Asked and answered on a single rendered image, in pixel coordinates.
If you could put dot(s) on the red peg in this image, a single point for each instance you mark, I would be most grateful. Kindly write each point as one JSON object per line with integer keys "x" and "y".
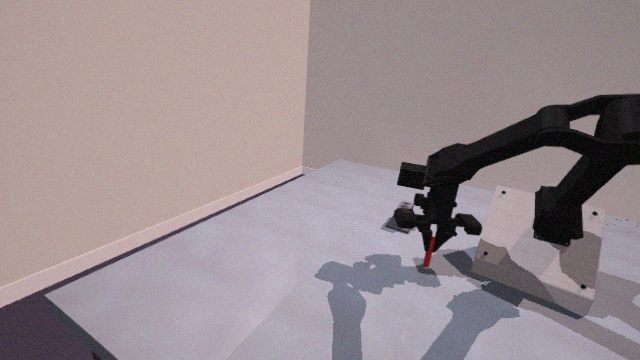
{"x": 429, "y": 253}

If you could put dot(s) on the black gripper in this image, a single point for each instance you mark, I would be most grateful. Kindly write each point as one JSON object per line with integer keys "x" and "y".
{"x": 438, "y": 211}

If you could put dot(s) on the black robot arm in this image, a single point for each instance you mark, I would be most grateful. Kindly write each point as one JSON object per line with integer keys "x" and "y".
{"x": 558, "y": 210}

